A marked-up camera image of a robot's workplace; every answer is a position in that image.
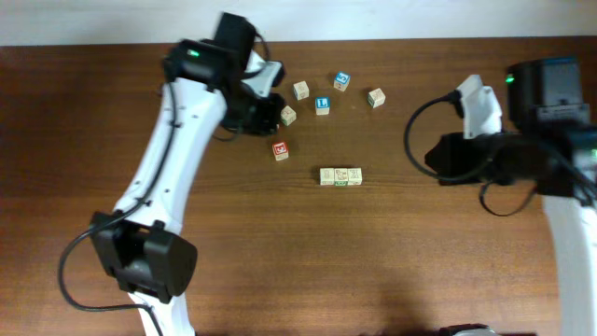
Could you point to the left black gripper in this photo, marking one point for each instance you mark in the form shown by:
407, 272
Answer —
266, 123

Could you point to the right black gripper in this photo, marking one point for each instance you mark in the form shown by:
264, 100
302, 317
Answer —
450, 159

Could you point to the blue-sided wooden block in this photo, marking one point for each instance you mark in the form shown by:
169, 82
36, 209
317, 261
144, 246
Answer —
327, 177

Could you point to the green V wooden block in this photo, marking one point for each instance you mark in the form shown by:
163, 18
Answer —
341, 177

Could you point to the K wooden block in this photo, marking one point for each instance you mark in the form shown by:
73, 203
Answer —
355, 177

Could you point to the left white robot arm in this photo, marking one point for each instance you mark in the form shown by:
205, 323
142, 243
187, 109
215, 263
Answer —
139, 243

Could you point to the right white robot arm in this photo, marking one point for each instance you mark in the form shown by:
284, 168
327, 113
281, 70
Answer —
553, 145

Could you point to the green-edged wooden block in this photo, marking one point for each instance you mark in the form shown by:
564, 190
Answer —
288, 115

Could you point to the red E wooden block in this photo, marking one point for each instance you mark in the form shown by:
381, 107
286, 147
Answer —
280, 151

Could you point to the blue D wooden block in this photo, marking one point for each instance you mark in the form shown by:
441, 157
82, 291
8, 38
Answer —
301, 90

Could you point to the blue L wooden block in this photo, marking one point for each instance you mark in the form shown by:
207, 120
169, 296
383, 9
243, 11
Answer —
322, 106

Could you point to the blue 5 wooden block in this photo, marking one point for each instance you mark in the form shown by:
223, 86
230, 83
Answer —
341, 81

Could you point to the plain picture wooden block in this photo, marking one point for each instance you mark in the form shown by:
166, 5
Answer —
376, 98

